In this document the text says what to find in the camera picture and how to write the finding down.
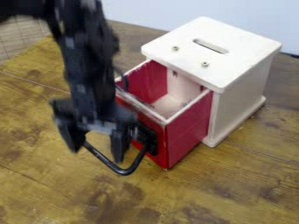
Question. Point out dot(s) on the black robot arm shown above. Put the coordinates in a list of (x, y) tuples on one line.
[(89, 46)]

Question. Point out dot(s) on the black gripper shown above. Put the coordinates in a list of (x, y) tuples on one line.
[(75, 122)]

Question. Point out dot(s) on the white wooden cabinet box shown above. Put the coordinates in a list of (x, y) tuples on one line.
[(229, 60)]

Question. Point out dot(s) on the red drawer with black handle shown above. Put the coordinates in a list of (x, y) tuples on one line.
[(173, 106)]

